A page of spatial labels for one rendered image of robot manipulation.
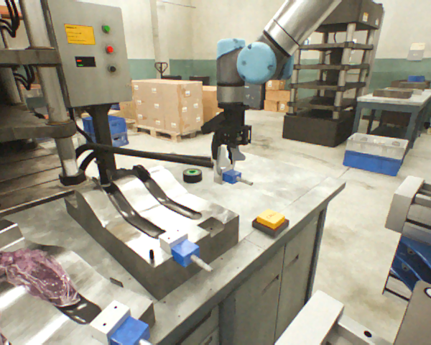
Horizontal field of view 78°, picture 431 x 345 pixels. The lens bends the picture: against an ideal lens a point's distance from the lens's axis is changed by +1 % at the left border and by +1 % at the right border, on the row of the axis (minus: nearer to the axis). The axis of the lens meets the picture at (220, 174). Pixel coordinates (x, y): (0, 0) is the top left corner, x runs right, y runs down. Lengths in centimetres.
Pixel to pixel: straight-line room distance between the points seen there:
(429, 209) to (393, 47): 633
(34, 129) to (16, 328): 76
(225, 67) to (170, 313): 57
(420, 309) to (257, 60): 43
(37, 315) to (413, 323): 52
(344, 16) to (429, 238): 392
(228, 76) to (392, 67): 630
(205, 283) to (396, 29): 664
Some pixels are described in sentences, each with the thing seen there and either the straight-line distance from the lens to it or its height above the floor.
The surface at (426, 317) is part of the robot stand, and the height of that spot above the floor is 104.
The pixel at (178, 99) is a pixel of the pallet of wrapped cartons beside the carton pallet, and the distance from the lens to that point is 443.
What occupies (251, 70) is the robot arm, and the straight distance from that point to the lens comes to 54.
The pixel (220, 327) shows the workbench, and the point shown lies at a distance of 87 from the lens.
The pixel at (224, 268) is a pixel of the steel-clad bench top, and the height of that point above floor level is 80.
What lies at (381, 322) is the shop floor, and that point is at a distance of 179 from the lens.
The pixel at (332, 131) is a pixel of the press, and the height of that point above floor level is 26.
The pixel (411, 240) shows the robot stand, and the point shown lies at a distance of 71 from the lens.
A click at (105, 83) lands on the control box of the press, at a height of 116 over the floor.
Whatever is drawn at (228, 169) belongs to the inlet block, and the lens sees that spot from 81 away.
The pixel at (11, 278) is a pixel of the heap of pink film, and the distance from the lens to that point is 62.
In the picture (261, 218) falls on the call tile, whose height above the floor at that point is 83.
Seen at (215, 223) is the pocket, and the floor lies 87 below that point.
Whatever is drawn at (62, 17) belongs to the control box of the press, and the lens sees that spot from 132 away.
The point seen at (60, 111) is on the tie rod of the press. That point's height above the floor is 108.
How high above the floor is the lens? 125
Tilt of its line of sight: 23 degrees down
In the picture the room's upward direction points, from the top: straight up
